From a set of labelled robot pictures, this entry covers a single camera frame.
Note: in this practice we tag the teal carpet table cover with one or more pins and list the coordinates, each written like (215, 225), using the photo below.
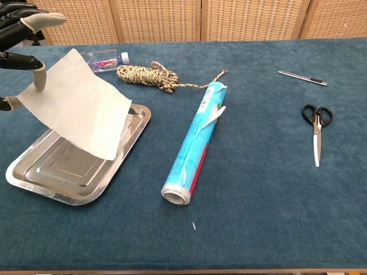
(258, 200)

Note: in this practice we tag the blue cling film roll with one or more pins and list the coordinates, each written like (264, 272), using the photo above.
(195, 143)

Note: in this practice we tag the clear plastic water bottle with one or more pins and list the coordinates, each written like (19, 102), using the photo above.
(111, 61)

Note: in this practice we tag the wicker folding screen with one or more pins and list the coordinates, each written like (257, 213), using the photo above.
(157, 20)

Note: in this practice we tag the white paper sheet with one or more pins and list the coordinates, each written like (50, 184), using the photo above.
(77, 109)

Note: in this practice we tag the silver and black pen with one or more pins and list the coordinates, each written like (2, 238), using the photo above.
(301, 78)

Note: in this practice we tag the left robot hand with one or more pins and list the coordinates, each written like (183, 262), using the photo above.
(17, 27)

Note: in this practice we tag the silver metal tray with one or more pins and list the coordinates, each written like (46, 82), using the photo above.
(57, 177)

